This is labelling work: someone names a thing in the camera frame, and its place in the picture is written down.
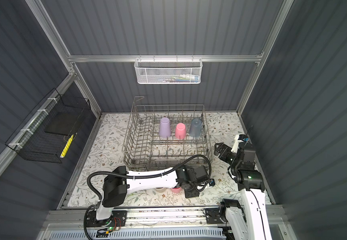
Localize pink cup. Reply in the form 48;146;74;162
171;187;182;194
175;123;186;140

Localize white mesh wall basket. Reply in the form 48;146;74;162
134;59;203;85

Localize light purple cup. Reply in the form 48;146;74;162
159;117;171;139

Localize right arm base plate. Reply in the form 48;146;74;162
202;208;227;225

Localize grey wire dish rack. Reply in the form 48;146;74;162
122;96;213;171

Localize blue transparent cup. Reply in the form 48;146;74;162
189;118;202;139

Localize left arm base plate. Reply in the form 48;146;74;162
85;211;128;228

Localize white ventilated front panel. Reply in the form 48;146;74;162
49;227;226;240

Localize yellow brush in basket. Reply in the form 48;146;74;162
60;135;74;159

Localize floral table mat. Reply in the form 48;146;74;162
67;112;243;207

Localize beige cup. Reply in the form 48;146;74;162
155;187;167;193

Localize items in white basket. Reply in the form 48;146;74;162
160;74;200;84

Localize black corrugated cable hose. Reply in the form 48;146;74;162
83;154;212;240

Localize black wire wall basket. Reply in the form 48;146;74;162
6;91;91;164

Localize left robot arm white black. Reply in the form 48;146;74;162
95;165;214;221

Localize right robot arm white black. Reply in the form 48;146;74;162
214;140;272;240

